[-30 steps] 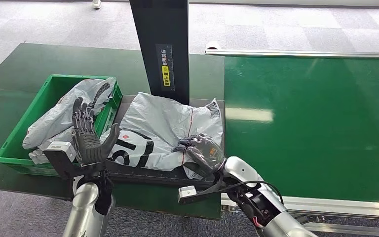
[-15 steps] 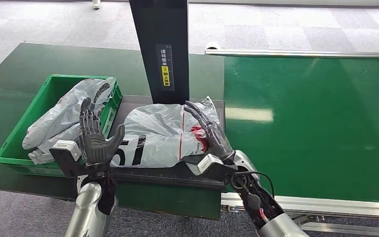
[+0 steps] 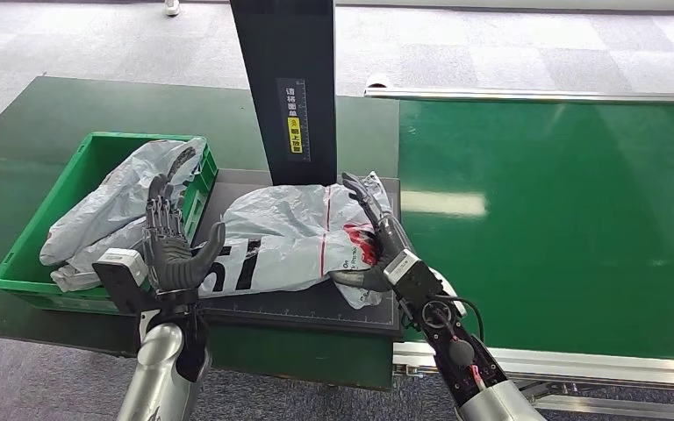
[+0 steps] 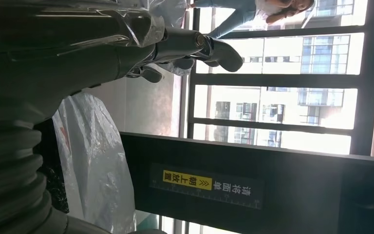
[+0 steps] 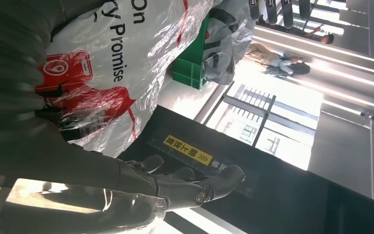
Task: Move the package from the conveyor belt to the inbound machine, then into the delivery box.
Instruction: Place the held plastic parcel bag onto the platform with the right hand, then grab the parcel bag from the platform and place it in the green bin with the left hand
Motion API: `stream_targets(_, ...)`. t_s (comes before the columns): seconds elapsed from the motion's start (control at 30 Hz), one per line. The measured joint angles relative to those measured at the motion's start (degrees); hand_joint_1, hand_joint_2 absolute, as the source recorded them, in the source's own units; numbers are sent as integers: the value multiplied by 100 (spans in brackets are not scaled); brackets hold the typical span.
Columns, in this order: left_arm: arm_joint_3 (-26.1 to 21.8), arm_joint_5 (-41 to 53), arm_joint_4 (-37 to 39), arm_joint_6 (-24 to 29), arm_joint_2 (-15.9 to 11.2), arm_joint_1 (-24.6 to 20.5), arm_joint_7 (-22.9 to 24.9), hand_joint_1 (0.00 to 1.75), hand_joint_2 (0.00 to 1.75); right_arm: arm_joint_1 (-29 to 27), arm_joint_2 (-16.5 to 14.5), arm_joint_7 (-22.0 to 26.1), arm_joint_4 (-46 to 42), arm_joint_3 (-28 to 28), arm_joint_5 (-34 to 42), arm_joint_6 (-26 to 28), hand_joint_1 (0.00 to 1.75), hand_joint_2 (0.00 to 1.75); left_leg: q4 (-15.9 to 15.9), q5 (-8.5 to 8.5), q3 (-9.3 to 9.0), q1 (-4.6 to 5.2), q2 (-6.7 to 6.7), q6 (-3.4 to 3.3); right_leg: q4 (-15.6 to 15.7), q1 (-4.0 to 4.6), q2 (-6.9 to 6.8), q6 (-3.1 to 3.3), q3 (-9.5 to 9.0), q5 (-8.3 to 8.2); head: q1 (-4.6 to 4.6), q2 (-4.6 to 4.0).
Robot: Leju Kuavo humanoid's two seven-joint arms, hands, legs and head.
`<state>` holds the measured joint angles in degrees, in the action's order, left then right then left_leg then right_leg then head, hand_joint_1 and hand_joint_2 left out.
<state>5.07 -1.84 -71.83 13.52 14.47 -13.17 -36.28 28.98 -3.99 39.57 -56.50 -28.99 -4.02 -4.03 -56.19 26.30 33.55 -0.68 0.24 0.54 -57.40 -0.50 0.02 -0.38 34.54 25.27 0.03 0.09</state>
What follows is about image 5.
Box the black inbound scanner machine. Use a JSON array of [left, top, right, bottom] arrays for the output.
[[117, 105, 374, 234]]

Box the person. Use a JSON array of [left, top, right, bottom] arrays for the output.
[[303, 25, 335, 45], [245, 42, 312, 78]]

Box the yellow and black machine label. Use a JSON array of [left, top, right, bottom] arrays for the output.
[[147, 134, 249, 198]]

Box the grey package with black print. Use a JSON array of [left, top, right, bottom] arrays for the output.
[[203, 0, 255, 86]]

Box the green plastic delivery crate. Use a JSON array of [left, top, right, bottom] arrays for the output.
[[170, 13, 211, 91]]

